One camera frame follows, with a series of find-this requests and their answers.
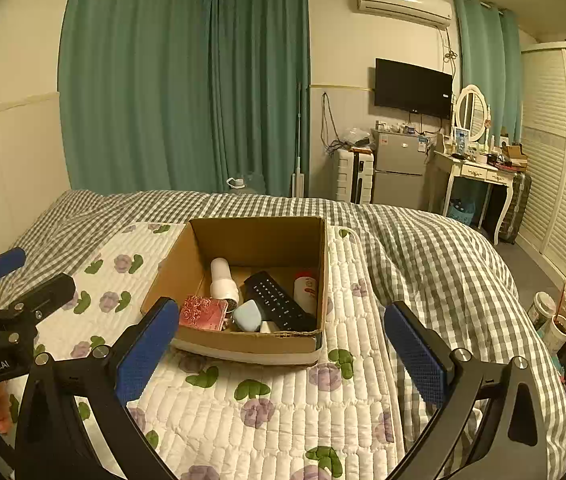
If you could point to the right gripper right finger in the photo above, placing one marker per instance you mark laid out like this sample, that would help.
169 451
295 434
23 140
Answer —
510 442

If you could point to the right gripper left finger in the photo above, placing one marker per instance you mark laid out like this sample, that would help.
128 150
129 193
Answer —
52 441

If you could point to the pink patterned box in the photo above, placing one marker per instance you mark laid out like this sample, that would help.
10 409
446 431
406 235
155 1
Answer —
203 313

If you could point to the white cylindrical device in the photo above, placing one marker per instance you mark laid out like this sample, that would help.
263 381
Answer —
222 286

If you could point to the black remote control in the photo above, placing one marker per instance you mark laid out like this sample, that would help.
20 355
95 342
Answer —
277 305

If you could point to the white bottle red cap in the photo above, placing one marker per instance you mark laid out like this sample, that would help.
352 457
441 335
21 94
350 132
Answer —
305 289

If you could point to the white rectangular box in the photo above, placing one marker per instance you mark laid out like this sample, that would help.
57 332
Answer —
268 327

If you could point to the white cup on floor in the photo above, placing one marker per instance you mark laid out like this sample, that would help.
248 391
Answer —
542 308

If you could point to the white floral quilt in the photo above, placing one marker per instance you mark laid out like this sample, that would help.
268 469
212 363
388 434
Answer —
211 419

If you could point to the light blue earbuds case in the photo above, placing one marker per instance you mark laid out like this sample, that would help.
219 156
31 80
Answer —
248 317

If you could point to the brown cardboard box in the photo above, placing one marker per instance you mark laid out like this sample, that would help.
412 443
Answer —
279 262

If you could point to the grey checkered duvet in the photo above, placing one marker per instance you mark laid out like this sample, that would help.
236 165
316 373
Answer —
449 276

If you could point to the dark green suitcase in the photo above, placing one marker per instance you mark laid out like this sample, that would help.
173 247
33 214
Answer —
512 221

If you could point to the white dressing table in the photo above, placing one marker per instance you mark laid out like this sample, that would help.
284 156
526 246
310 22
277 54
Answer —
447 169

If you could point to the silver mini fridge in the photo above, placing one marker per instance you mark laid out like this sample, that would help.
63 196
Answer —
399 170

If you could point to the white suitcase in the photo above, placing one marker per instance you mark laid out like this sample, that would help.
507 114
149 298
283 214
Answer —
354 171

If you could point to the white oval vanity mirror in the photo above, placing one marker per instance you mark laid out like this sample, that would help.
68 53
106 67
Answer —
472 113

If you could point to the white louvered wardrobe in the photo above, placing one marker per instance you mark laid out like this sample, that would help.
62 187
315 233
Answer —
544 143

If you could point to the green window curtain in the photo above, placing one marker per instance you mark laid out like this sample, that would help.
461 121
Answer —
491 58

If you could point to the white air conditioner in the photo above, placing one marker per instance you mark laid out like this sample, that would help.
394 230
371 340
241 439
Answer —
435 13

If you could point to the black wall television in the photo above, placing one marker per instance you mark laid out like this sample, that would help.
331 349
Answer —
414 89

